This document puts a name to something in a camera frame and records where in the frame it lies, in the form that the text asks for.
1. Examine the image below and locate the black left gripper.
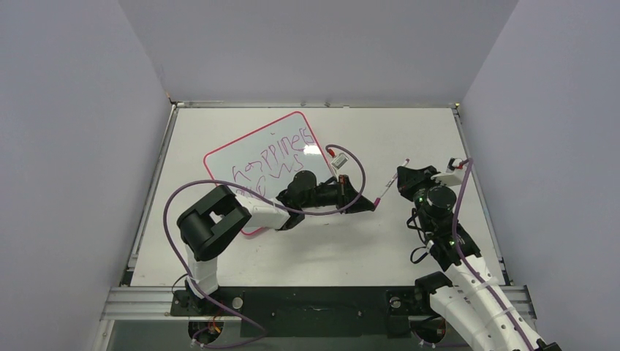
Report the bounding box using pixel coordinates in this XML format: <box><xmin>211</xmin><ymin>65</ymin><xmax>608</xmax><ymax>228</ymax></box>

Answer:
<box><xmin>300</xmin><ymin>175</ymin><xmax>374</xmax><ymax>214</ymax></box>

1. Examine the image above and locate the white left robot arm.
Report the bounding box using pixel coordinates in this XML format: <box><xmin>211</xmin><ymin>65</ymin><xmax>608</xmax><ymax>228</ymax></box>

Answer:
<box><xmin>177</xmin><ymin>170</ymin><xmax>376</xmax><ymax>314</ymax></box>

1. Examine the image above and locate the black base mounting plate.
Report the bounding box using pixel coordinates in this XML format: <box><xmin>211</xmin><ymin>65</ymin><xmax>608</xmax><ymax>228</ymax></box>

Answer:
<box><xmin>170</xmin><ymin>287</ymin><xmax>446</xmax><ymax>341</ymax></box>

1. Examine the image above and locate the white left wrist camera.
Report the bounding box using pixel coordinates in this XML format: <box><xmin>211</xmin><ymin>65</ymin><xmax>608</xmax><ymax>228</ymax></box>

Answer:
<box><xmin>327</xmin><ymin>148</ymin><xmax>349</xmax><ymax>170</ymax></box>

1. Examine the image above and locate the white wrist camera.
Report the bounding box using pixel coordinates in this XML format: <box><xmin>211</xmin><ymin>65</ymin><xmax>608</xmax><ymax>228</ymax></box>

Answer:
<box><xmin>431</xmin><ymin>158</ymin><xmax>470</xmax><ymax>187</ymax></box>
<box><xmin>327</xmin><ymin>148</ymin><xmax>349</xmax><ymax>170</ymax></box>

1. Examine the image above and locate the pink framed whiteboard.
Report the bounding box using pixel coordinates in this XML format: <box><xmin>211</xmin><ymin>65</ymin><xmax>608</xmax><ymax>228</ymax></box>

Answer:
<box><xmin>203</xmin><ymin>111</ymin><xmax>338</xmax><ymax>237</ymax></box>

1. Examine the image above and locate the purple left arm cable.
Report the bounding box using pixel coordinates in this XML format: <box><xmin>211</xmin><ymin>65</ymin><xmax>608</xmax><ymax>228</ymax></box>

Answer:
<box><xmin>162</xmin><ymin>143</ymin><xmax>368</xmax><ymax>351</ymax></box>

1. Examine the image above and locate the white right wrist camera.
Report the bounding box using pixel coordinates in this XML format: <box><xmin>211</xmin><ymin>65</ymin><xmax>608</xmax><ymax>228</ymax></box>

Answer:
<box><xmin>431</xmin><ymin>158</ymin><xmax>470</xmax><ymax>187</ymax></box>

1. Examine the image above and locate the aluminium front rail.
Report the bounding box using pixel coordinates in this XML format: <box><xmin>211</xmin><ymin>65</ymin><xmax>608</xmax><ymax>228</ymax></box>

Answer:
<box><xmin>100</xmin><ymin>286</ymin><xmax>537</xmax><ymax>321</ymax></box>

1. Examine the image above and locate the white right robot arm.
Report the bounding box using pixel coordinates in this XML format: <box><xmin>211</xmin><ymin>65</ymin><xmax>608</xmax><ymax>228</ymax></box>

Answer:
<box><xmin>396</xmin><ymin>161</ymin><xmax>561</xmax><ymax>350</ymax></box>

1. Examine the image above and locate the white marker pen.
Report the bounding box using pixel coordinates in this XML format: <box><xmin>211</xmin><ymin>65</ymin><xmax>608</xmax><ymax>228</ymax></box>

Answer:
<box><xmin>377</xmin><ymin>158</ymin><xmax>410</xmax><ymax>201</ymax></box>

